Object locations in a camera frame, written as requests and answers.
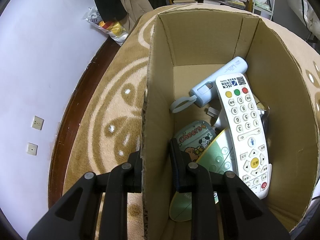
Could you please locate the upper wall socket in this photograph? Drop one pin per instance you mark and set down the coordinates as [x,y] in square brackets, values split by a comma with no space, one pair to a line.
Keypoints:
[37,123]

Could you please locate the beige brown patterned rug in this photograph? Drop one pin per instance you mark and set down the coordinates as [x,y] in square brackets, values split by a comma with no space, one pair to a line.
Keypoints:
[112,125]

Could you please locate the cardboard box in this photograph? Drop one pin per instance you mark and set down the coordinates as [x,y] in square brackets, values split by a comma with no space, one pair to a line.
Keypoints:
[190,43]

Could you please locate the beige hanging coat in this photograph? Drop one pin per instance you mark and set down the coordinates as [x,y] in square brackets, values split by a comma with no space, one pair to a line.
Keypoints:
[134,10]

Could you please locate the lower wall socket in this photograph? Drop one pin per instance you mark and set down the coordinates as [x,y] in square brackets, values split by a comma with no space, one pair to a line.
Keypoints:
[32,148]

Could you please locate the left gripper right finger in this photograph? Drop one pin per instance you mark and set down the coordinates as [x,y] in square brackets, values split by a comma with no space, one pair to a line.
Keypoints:
[222,206]

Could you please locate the keys with tag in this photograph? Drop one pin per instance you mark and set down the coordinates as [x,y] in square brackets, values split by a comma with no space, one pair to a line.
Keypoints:
[264,112]

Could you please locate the wall socket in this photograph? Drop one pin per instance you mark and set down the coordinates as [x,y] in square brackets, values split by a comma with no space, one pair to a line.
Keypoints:
[32,148]
[37,123]

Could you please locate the light blue cylindrical bottle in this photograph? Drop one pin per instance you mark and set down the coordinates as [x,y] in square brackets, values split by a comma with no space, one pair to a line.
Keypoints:
[205,91]

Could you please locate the green cartoon tin case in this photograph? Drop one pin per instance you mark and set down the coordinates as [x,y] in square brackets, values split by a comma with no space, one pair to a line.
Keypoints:
[194,138]

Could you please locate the green oval hand fan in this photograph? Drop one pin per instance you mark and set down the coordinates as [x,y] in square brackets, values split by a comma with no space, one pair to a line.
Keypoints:
[216,154]

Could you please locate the snack bag on floor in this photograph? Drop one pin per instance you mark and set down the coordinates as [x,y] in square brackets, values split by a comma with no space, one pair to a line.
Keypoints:
[113,28]

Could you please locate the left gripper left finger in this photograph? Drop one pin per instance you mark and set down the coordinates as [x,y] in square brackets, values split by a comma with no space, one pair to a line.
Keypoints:
[94,202]

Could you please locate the white remote control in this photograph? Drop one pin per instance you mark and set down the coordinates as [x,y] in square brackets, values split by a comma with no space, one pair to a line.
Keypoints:
[247,133]

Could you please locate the white quilted bedding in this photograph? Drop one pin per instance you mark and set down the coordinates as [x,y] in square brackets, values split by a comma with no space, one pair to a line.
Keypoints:
[305,12]

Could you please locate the white rectangular power adapter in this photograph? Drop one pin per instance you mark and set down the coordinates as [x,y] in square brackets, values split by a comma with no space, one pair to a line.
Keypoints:
[220,118]

